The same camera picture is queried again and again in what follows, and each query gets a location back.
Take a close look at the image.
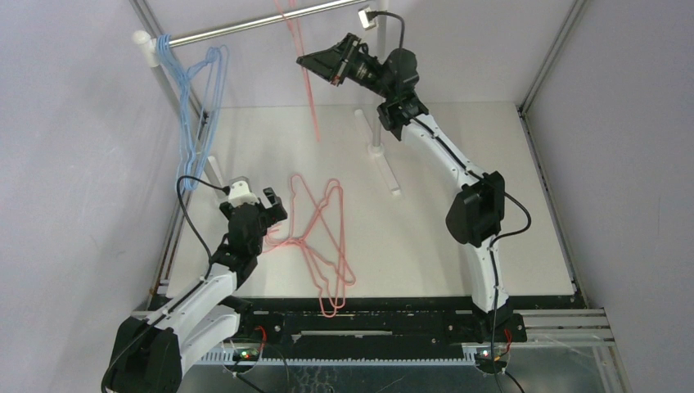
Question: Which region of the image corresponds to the right circuit board with wires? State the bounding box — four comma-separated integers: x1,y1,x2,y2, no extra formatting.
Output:
475,328,513,375

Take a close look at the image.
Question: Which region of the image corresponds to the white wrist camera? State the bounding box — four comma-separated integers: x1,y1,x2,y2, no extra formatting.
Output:
358,6,378,30
228,176,259,208

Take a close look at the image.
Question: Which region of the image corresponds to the black right camera cable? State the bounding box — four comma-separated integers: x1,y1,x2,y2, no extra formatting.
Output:
371,11,533,393

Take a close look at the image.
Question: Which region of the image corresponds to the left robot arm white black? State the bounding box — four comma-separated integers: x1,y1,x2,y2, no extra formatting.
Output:
101,180,288,392

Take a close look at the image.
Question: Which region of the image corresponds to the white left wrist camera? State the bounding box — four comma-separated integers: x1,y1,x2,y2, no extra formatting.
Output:
228,176,259,208

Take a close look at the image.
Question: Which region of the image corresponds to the black left camera cable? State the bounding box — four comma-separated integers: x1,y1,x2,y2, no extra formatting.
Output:
176,175,232,264

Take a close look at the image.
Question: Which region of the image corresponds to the pink wire hanger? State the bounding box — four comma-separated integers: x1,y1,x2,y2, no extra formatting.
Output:
265,174,346,258
286,174,356,318
273,0,321,142
302,194,356,318

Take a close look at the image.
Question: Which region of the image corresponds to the black camera cable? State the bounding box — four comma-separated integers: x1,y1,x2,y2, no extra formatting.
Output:
371,11,533,393
176,175,232,264

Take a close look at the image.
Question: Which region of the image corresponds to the metal clothes rack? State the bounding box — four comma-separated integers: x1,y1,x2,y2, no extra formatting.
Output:
133,0,403,203

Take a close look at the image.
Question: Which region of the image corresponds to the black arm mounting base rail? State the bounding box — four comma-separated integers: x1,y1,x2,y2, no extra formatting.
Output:
147,295,587,362

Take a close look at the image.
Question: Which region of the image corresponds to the left circuit board with wires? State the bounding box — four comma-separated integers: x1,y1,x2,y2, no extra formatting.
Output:
221,326,268,376

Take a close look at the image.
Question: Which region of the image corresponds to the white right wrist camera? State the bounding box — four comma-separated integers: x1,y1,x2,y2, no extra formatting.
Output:
358,6,378,30

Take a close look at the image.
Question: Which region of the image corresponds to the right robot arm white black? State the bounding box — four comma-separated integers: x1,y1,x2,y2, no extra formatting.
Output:
296,34,512,341

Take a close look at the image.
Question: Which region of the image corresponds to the circuit board with wires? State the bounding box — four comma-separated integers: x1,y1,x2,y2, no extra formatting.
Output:
221,326,268,376
475,328,513,375

